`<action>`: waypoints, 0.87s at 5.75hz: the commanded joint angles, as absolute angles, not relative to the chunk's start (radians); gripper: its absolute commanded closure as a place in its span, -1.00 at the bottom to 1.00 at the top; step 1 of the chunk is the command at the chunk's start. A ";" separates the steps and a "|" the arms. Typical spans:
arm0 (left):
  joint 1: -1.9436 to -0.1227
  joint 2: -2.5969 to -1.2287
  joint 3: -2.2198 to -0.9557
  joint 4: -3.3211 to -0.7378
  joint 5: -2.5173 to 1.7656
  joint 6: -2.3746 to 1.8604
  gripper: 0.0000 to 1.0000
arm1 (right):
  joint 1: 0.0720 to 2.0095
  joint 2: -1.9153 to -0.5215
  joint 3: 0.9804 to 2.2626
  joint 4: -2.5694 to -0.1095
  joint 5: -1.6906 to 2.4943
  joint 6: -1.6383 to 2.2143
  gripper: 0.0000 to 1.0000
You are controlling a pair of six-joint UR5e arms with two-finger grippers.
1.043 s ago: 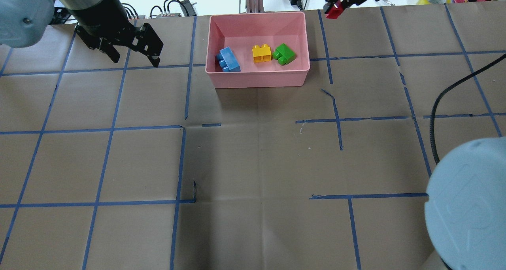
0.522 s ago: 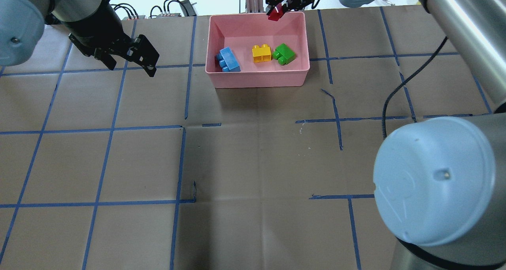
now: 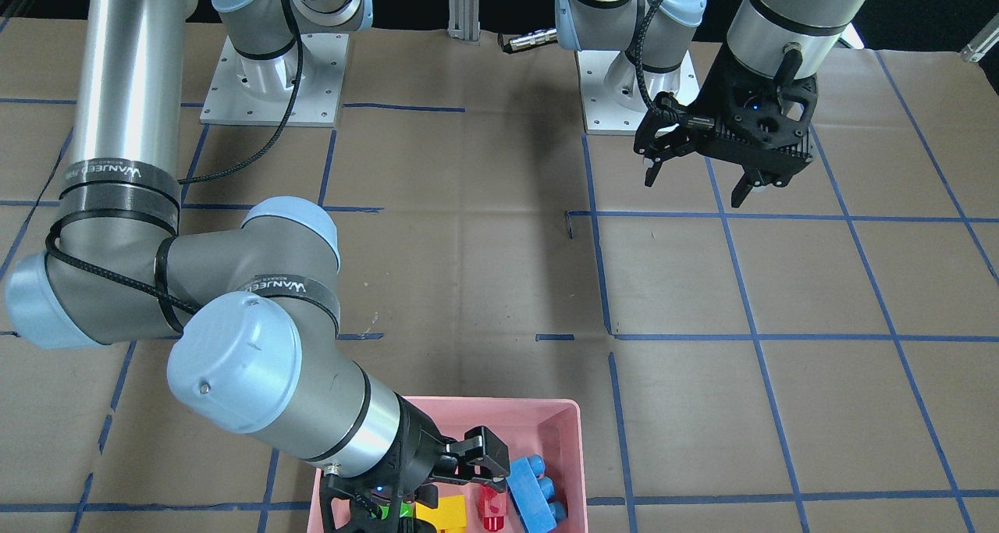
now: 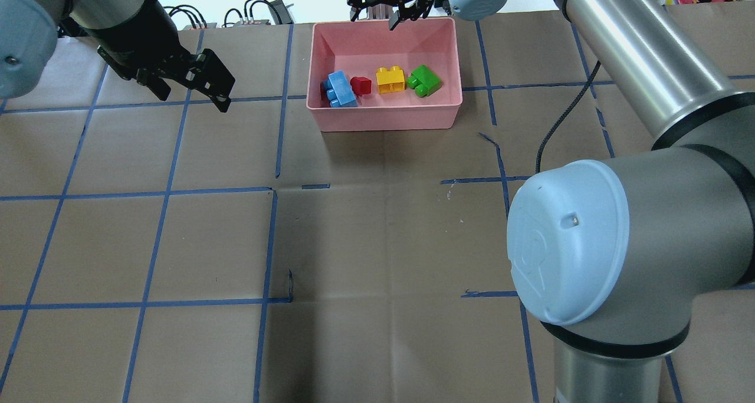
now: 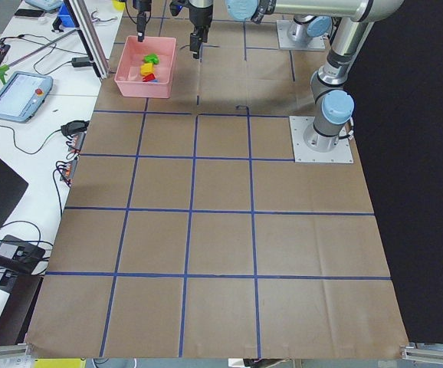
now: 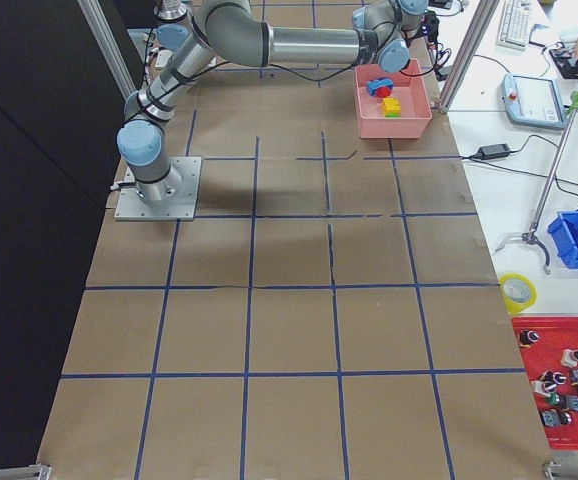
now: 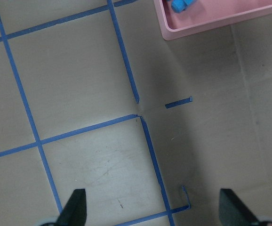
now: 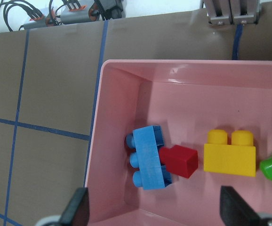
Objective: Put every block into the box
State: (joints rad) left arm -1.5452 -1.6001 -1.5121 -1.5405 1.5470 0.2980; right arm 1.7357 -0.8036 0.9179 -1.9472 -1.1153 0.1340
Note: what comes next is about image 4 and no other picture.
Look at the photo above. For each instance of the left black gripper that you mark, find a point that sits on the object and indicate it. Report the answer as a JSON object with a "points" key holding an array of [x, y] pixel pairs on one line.
{"points": [[137, 42]]}

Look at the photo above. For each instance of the yellow toy block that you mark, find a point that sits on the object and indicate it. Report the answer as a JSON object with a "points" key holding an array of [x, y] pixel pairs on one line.
{"points": [[390, 79]]}

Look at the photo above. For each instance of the red toy block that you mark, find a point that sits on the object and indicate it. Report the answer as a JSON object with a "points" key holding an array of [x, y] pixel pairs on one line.
{"points": [[361, 86]]}

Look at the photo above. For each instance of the green toy block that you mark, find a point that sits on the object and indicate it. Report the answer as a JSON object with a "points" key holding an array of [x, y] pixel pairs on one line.
{"points": [[423, 81]]}

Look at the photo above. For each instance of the blue toy block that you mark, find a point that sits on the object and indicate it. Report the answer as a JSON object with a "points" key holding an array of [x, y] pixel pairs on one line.
{"points": [[338, 91]]}

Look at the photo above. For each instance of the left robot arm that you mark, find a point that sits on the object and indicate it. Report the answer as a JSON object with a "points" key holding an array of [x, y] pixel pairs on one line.
{"points": [[29, 34]]}

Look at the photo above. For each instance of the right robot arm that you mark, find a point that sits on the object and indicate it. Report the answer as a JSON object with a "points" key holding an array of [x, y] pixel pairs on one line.
{"points": [[610, 254]]}

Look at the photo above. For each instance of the pink plastic box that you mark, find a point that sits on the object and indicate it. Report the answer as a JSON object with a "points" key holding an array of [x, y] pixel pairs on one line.
{"points": [[359, 48]]}

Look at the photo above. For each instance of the aluminium frame post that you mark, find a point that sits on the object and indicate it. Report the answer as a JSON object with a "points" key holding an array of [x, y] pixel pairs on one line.
{"points": [[379, 11]]}

